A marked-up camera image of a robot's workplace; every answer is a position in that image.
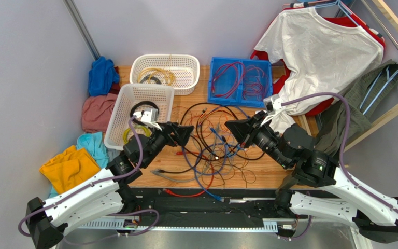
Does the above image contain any thin dark red wire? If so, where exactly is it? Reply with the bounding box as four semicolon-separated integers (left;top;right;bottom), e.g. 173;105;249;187
241;64;271;103

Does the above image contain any white oval basket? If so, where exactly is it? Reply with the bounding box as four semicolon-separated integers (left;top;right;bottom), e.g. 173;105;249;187
129;54;200;95

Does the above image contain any thick yellow ethernet cable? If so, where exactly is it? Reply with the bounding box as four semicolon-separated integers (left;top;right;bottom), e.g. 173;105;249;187
137;67;176;86

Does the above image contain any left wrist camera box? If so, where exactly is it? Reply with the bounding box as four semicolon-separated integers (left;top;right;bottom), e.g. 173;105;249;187
133;108;162;130

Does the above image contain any thin blue wire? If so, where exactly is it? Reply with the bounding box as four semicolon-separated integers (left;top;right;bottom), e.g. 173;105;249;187
209;126;248;170

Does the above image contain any blue divided bin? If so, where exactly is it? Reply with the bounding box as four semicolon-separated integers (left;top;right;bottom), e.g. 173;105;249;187
207;57;273;108

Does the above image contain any grey ethernet cable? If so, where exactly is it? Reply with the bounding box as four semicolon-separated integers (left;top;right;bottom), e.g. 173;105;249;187
150;138;234;184

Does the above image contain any grey cloth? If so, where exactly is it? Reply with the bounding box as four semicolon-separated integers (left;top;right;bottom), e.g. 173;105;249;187
107;149;121;162

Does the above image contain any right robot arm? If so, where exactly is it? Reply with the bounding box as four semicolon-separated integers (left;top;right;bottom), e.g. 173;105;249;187
225;111;398;244

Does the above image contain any black coil in oval basket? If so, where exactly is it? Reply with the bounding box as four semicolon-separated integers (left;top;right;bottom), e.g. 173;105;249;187
139;75;162;85

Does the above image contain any black coiled cable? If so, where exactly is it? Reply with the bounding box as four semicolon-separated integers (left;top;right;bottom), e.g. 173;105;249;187
129;101;160;121

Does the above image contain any white t-shirt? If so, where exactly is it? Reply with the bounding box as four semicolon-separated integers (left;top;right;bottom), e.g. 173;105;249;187
254;7;385;135

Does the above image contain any pink cloth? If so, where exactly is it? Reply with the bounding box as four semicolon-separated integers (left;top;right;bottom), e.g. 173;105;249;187
81;93;118;133

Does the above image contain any thick blue ethernet cable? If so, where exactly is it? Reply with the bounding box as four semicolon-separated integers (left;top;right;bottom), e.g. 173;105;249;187
181;105;251;203

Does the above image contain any yellow cloth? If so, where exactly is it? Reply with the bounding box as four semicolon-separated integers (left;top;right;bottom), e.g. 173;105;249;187
39;145;101;197

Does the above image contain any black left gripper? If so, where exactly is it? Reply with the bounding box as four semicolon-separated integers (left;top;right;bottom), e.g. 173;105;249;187
141;121;194;168

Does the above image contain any olive green garment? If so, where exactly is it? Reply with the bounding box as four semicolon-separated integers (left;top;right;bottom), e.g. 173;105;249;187
315;60;398;156

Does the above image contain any blue cloth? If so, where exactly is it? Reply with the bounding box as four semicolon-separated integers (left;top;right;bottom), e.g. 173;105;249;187
88;56;120;96

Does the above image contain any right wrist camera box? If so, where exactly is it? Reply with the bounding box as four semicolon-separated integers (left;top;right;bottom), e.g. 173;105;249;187
263;94;284;122

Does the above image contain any thin brown wire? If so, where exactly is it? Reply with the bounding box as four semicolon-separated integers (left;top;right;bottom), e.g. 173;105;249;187
192;138;257;190

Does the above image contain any thick black cable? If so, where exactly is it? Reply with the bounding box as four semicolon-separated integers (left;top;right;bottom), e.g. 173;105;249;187
158;102;266;174

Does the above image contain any white rectangular basket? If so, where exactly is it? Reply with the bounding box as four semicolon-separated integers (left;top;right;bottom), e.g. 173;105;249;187
104;84;174;150

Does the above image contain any thick red ethernet cable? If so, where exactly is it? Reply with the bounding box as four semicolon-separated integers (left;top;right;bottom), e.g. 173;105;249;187
161;150;220;198

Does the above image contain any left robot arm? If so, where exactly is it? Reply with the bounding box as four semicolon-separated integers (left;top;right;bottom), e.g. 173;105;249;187
18;121;194;248

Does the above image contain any yellow green coiled cable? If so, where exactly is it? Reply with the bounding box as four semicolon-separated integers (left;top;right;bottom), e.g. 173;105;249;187
123;124;152;144

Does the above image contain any wooden clothes rack frame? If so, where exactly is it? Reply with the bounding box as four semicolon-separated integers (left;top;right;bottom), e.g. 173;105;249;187
281;0;398;170

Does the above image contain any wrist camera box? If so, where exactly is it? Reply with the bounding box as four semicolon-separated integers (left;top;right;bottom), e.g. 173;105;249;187
263;94;284;122
133;108;162;130

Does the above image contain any cyan cloth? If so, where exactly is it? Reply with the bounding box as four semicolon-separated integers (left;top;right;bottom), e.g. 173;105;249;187
49;132;108;198

